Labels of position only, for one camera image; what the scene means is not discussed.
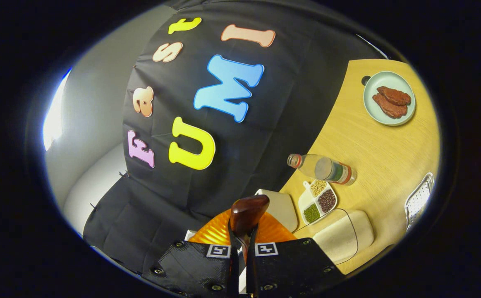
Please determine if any brown wooden spoon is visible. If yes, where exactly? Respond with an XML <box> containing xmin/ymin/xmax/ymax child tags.
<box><xmin>230</xmin><ymin>195</ymin><xmax>270</xmax><ymax>265</ymax></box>

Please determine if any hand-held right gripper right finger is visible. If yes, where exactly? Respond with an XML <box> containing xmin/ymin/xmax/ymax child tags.
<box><xmin>246</xmin><ymin>211</ymin><xmax>346</xmax><ymax>298</ymax></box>

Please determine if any white toaster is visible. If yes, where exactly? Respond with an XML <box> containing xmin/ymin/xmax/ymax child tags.
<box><xmin>255</xmin><ymin>189</ymin><xmax>299</xmax><ymax>232</ymax></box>

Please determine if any pale green plate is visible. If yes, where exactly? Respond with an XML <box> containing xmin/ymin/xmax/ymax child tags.
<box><xmin>363</xmin><ymin>71</ymin><xmax>416</xmax><ymax>126</ymax></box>

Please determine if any clear tray of white rice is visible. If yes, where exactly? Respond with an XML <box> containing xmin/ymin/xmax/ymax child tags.
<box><xmin>293</xmin><ymin>208</ymin><xmax>375</xmax><ymax>265</ymax></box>

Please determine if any black backdrop cloth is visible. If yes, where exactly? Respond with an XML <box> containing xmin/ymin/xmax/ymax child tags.
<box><xmin>83</xmin><ymin>0</ymin><xmax>390</xmax><ymax>276</ymax></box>

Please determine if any clear plastic bottle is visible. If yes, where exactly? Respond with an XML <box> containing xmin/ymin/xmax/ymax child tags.
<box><xmin>287</xmin><ymin>153</ymin><xmax>357</xmax><ymax>186</ymax></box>

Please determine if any white divided bean dish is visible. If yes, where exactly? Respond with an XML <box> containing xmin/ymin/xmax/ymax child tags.
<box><xmin>298</xmin><ymin>179</ymin><xmax>338</xmax><ymax>226</ymax></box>

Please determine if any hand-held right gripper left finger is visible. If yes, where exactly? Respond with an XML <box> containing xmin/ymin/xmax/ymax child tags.
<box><xmin>141</xmin><ymin>209</ymin><xmax>241</xmax><ymax>298</ymax></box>

